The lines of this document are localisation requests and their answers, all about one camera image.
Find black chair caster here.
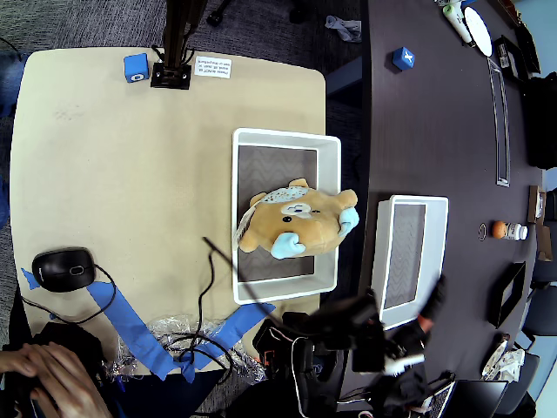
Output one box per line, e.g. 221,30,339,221
206,0,232,26
288,0,311,24

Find black webcam cable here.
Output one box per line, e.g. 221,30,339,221
163,236,323,387

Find person's left hand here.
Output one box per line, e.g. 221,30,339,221
0,342,57,380

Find blue cube with O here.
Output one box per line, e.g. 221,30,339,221
123,52,151,84

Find crumpled white paper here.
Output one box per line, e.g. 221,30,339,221
495,347,528,383

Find white bottle green cap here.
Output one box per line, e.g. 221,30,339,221
441,3,474,44

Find brown cardboard box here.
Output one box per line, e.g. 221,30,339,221
527,185,547,224

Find black webcam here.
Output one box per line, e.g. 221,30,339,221
312,289,386,349

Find dark laptop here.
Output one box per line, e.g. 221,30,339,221
434,378,510,418

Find grey cloth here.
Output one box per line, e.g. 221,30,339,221
325,15,363,44

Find small blue tape piece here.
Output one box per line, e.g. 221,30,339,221
20,266,40,292

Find blue jeans leg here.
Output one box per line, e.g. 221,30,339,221
0,49,30,118

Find grey office chair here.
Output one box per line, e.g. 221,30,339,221
521,287,557,337
528,256,557,291

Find white plastic bin grey liner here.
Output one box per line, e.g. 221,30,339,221
232,127,342,305
371,194,450,331

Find black leader arm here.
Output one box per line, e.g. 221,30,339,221
0,321,108,418

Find white printed paper label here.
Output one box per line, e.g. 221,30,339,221
193,56,232,80

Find thin black mouse cable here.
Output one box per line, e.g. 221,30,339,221
20,262,117,326

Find clear crumpled plastic wrap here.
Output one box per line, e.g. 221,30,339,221
104,315,269,385

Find black camera stand post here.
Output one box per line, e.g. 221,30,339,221
150,0,205,91

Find black rectangular frame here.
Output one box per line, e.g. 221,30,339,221
487,260,527,330

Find wide blue tape strip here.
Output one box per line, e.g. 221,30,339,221
179,301,278,385

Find white pill bottle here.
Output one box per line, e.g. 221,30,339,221
504,222,529,241

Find blue cube with X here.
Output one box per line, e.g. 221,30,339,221
391,46,416,71

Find white round plate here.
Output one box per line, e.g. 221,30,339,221
461,4,494,57

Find tan plush bear blue paws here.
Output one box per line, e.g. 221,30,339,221
236,178,361,261

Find long blue tape strip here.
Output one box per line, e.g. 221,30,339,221
84,280,184,382

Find person's right hand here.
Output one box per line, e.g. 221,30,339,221
30,341,115,418

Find black computer mouse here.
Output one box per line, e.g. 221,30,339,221
31,246,96,293

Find brown cardboard flap piece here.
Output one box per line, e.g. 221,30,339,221
535,224,554,261

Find black open box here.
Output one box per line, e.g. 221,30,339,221
493,34,527,83
514,19,542,76

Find snack tray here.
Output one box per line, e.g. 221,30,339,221
480,334,511,380

